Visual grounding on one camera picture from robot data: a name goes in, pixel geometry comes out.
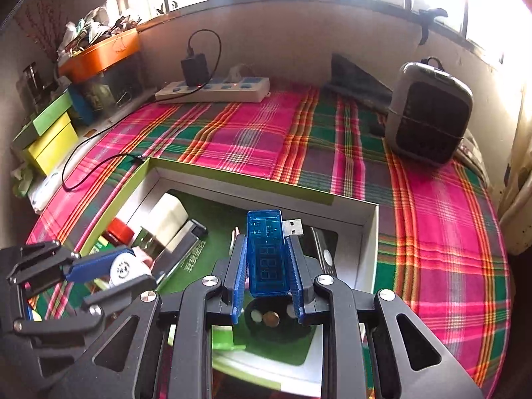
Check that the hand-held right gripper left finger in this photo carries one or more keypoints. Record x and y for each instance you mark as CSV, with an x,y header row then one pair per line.
x,y
239,278

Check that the black bike light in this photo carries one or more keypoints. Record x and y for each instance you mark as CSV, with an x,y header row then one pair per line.
x,y
322,249

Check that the blue box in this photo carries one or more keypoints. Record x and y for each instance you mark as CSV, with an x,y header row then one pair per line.
x,y
81,108

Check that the grey space heater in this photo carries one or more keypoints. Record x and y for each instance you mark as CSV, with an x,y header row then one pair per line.
x,y
428,120

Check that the floral cloth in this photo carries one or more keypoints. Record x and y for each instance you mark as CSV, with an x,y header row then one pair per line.
x,y
474,162

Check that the white plug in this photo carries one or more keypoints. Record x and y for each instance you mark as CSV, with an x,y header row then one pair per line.
x,y
239,74

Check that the white power strip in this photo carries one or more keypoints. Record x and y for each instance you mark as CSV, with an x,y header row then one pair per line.
x,y
232,91

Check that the red jar with green label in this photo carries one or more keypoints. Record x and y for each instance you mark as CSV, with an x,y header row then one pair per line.
x,y
120,230

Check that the green cardboard box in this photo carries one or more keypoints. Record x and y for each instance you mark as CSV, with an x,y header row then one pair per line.
x,y
249,187

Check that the cream patterned curtain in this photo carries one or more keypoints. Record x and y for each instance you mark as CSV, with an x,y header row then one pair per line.
x,y
517,174

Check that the green patterned packet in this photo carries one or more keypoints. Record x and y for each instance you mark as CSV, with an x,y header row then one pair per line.
x,y
23,183

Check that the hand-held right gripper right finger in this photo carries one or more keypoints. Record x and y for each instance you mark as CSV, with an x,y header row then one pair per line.
x,y
296,282

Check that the orange bin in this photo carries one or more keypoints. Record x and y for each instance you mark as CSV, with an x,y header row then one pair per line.
x,y
99,58

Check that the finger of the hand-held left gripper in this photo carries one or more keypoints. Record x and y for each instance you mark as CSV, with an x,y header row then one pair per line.
x,y
95,264
120,299

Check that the green and white spool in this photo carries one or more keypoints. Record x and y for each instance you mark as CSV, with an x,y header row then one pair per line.
x,y
224,341

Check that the pile of assorted packets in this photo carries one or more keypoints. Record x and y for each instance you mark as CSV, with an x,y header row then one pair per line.
x,y
91,29

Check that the blue usb tester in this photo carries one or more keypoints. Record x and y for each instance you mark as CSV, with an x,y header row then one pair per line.
x,y
266,257

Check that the white charger block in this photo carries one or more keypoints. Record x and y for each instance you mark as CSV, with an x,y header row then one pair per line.
x,y
166,216

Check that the clear glass cup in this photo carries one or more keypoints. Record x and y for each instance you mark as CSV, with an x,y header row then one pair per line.
x,y
31,85

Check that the pink green plaid blanket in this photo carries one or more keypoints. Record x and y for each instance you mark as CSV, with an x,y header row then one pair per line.
x,y
436,237

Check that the clear plastic storage box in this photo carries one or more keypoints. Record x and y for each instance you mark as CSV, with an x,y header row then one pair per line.
x,y
116,87

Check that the red berry branches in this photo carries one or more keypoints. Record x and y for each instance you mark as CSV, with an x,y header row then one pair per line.
x,y
41,37

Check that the black power adapter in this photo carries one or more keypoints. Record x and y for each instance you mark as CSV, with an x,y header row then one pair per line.
x,y
195,70

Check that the black round device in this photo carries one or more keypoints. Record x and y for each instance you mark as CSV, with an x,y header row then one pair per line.
x,y
268,306

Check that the white round gadget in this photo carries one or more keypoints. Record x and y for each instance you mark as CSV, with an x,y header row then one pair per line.
x,y
126,272

